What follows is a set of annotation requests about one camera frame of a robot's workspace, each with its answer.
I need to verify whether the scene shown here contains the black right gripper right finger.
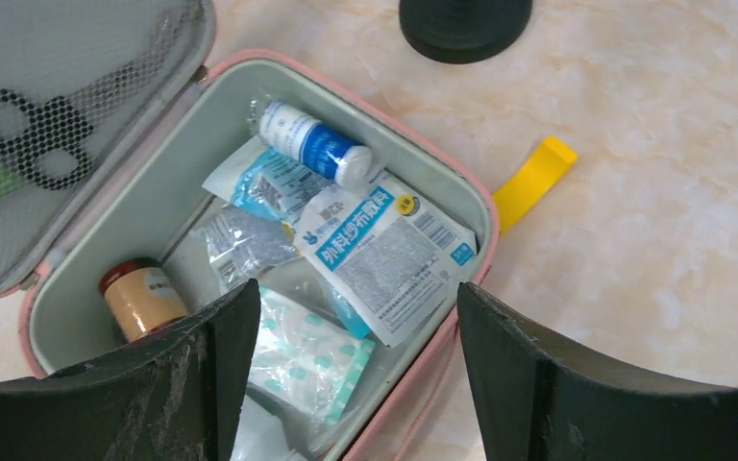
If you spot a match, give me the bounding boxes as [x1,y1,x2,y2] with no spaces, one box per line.
[456,283,738,460]

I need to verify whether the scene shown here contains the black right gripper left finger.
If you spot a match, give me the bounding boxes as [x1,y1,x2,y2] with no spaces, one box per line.
[0,280,260,460]

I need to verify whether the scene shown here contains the brown bottle orange cap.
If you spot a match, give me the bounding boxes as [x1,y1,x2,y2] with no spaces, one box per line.
[98,257,189,342]

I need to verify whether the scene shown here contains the green gauze packet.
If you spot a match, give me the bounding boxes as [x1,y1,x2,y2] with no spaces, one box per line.
[249,288,376,426]

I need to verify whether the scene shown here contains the blue white packet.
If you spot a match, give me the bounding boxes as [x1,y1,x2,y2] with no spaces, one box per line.
[294,171,477,348]

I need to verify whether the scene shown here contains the pink medicine kit case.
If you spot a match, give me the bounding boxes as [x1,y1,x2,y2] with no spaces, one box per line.
[0,1,499,460]

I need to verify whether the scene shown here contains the blue white dropper bottle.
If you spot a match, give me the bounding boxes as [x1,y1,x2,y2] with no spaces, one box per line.
[254,101,376,188]

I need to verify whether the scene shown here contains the black handled scissors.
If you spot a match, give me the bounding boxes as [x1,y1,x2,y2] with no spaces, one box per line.
[0,87,96,192]

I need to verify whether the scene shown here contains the white bottle green label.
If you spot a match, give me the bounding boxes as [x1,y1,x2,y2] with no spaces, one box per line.
[231,396,308,461]

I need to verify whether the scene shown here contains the yellow plastic block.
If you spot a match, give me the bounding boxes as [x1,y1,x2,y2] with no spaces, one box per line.
[492,136,578,233]

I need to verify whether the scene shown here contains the black microphone on stand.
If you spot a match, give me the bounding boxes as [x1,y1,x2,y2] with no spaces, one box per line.
[398,0,533,64]

